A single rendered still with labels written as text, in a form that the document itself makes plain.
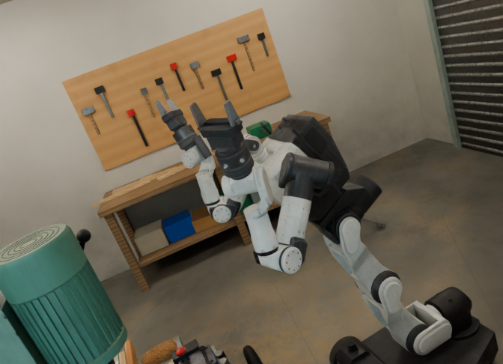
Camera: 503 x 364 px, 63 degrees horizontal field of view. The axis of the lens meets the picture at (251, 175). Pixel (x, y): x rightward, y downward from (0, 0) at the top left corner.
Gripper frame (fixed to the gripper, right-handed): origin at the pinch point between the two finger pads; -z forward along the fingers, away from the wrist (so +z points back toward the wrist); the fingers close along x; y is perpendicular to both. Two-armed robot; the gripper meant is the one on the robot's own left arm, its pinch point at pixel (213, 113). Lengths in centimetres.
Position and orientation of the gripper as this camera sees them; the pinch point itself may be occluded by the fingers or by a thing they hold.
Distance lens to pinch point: 104.7
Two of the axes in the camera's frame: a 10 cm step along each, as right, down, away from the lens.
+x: -8.3, -0.4, 5.6
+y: 4.4, -6.6, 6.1
